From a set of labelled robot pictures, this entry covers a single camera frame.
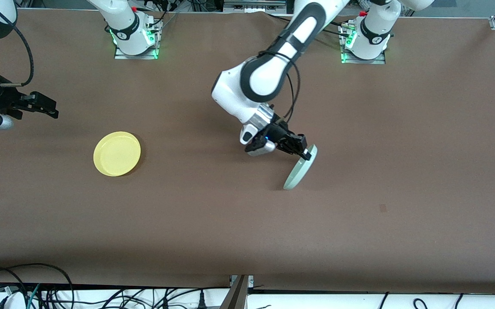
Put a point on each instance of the brown table cover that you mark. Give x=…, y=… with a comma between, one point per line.
x=247, y=223

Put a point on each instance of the aluminium profile beam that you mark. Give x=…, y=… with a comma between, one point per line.
x=236, y=296

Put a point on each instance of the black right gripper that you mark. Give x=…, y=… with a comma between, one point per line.
x=8, y=101

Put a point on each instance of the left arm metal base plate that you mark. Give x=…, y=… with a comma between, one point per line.
x=380, y=61

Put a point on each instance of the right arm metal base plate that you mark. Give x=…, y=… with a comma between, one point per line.
x=153, y=53

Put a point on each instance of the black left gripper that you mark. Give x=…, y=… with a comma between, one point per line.
x=279, y=134

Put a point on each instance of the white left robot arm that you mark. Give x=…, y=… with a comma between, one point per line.
x=269, y=77

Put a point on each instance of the grey power strip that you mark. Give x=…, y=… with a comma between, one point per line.
x=254, y=5

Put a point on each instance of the yellow plate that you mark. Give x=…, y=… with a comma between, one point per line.
x=116, y=153

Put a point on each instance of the black power plug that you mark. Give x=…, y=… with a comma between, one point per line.
x=202, y=302

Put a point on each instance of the pale green plate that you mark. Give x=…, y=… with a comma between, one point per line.
x=299, y=174

